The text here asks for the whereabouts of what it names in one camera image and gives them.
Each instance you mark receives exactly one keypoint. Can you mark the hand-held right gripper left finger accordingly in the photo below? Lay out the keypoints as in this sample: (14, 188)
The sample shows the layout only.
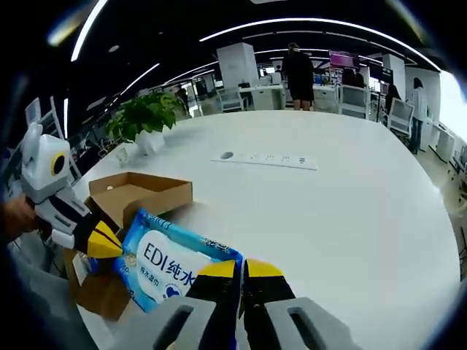
(215, 302)

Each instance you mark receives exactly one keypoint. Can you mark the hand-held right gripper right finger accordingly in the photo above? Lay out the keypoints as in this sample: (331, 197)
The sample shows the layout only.
(270, 295)

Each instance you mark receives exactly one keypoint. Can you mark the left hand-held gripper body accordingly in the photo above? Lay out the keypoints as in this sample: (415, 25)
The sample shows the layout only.
(44, 167)

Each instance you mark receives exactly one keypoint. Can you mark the blue wet wipes soft pack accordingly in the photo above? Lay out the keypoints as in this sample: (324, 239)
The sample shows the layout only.
(164, 255)

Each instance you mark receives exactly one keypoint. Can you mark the brown cardboard shoe box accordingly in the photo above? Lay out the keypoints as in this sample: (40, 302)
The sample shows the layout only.
(153, 189)

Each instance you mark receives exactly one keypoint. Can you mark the grey mesh office chair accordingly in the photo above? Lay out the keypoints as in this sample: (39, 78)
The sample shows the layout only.
(47, 302)

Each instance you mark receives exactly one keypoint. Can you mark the green potted plant white pot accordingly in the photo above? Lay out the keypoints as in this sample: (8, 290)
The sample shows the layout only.
(146, 113)

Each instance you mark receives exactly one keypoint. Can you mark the white office chair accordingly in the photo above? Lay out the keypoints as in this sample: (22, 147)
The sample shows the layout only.
(354, 98)
(400, 114)
(230, 98)

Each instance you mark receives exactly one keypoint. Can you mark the purple display screen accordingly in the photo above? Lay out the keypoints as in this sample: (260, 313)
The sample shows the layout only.
(343, 58)

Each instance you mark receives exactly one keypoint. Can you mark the black display screen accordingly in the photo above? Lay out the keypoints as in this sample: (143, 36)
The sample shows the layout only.
(381, 73)

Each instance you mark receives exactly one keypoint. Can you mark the long ceiling light strip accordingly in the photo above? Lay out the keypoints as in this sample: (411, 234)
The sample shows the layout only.
(310, 20)

